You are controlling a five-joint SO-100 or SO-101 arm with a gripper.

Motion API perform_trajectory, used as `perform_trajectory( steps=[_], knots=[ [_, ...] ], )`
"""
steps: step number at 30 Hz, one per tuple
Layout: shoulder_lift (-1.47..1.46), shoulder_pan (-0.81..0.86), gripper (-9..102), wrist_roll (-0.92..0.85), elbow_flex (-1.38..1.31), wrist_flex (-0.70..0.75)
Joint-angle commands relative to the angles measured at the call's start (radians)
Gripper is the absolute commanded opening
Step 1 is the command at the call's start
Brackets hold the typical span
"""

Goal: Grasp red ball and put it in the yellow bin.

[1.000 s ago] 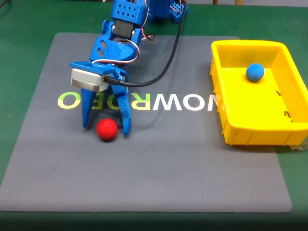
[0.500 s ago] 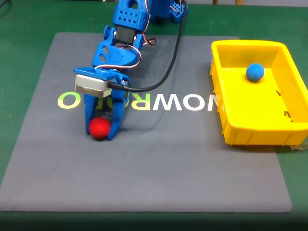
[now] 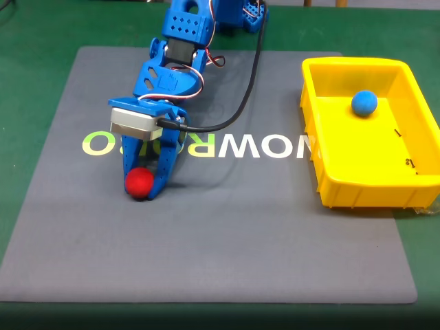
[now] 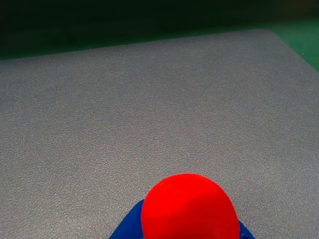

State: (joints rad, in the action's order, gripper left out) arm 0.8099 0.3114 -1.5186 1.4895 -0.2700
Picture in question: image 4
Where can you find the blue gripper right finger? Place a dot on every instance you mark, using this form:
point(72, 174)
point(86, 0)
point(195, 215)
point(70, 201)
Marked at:
point(246, 232)

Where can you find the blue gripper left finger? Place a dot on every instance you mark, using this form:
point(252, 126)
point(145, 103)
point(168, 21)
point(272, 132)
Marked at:
point(129, 224)

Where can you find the red ball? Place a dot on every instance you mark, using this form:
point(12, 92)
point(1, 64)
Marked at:
point(189, 209)

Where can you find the grey mat with lettering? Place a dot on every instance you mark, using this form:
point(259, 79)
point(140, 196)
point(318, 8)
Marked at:
point(124, 112)

